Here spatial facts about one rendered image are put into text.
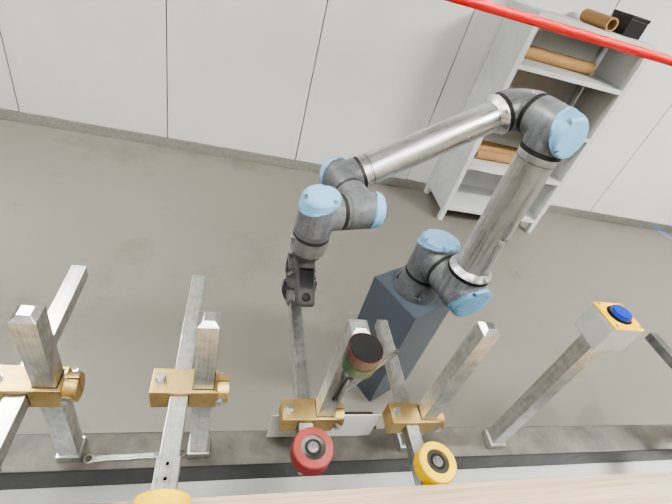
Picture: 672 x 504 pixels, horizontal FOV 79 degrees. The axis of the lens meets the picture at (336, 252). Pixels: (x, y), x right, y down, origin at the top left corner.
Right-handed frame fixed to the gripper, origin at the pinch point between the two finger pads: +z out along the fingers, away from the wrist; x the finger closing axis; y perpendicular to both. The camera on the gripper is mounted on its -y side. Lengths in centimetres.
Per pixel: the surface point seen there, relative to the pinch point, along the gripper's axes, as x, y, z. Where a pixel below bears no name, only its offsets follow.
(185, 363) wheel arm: 24.6, -28.0, -14.1
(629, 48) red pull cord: -14, -38, -82
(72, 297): 48, -13, -14
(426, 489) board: -21, -50, -8
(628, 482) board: -70, -51, -8
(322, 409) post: -3.0, -34.0, -8.0
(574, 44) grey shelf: -211, 227, -53
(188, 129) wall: 58, 233, 69
